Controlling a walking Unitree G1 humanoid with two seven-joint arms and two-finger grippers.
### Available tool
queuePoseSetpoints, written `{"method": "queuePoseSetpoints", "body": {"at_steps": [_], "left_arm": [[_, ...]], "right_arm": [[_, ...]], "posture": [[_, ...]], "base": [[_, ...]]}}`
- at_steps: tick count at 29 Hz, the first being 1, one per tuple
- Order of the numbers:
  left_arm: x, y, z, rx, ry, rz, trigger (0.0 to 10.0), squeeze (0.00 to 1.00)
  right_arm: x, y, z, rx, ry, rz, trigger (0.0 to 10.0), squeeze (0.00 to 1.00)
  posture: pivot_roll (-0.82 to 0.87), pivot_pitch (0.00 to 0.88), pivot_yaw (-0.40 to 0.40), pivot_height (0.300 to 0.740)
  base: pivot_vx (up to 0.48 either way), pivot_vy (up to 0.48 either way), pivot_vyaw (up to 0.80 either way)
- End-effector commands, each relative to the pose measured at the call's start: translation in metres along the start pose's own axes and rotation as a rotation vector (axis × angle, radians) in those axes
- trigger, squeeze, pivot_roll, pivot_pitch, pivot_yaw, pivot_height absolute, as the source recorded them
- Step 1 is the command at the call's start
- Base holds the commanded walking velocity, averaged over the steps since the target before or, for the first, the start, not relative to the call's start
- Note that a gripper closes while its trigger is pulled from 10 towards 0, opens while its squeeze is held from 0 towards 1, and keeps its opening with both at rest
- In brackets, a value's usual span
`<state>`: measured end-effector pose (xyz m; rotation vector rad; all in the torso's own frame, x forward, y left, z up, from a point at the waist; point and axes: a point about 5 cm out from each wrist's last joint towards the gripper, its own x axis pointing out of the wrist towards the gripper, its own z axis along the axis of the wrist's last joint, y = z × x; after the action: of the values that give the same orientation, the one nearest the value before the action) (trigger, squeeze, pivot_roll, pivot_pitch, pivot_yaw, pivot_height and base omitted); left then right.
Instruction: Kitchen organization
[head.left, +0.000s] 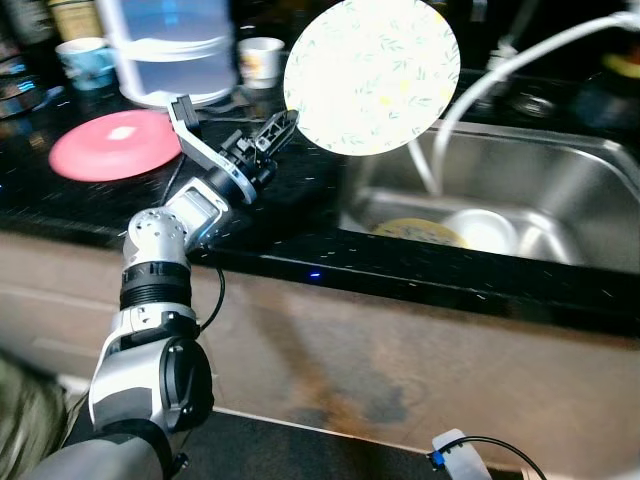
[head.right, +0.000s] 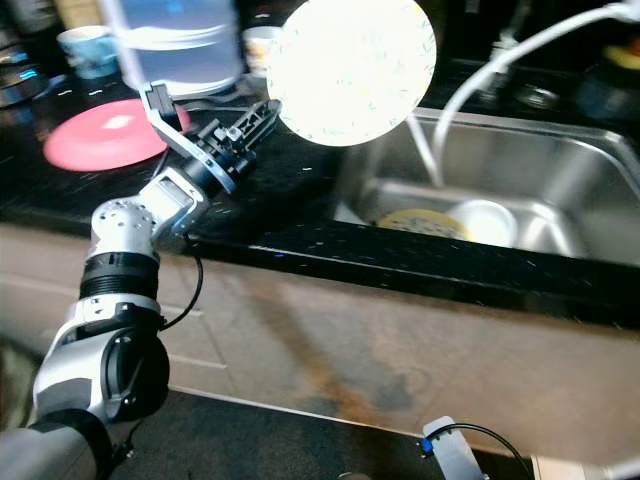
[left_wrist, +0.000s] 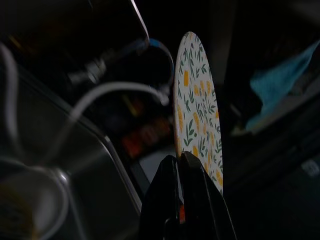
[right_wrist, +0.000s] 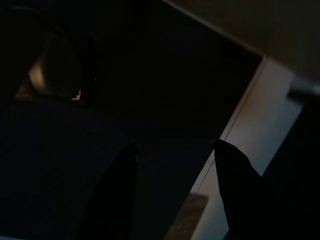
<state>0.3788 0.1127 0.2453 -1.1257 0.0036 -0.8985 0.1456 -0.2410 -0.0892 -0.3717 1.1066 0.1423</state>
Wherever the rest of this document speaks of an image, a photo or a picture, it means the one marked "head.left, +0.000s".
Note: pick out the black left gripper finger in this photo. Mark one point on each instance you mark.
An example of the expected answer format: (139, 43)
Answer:
(282, 125)

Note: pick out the white floral plate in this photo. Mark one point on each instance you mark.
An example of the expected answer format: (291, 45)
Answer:
(372, 75)

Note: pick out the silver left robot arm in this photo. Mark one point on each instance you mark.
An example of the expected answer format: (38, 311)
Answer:
(150, 370)

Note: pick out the brown kitchen base cabinet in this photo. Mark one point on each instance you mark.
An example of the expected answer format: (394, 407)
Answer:
(400, 350)

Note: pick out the white printed cup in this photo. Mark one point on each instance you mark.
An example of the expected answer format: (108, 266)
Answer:
(260, 62)

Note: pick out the white tiered plastic container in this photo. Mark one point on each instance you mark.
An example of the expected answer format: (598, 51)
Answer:
(170, 50)

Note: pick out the blue mug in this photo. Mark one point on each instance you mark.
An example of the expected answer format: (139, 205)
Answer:
(85, 62)

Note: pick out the yellow carton box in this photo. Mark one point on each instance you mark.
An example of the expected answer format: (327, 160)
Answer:
(75, 18)

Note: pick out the white bowl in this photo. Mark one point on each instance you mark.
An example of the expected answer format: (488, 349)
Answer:
(485, 230)

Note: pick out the steel strainer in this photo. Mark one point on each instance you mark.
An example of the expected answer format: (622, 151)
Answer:
(22, 90)

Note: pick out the round metal drain cap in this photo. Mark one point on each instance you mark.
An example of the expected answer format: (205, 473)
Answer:
(530, 104)

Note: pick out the yellow sponge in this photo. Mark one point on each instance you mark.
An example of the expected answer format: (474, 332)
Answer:
(624, 65)

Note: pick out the dark sponge holder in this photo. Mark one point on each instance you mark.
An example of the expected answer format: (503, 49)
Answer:
(610, 100)

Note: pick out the dark bottle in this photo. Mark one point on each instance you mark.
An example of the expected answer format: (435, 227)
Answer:
(25, 20)

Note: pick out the stainless steel sink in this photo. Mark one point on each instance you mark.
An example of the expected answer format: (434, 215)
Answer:
(560, 170)

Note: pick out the black floor mat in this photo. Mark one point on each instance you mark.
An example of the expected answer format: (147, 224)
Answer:
(300, 450)

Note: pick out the grey green plastic bag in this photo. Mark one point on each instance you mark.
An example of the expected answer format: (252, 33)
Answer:
(30, 420)

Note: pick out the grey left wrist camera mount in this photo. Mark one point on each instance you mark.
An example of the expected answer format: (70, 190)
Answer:
(195, 145)

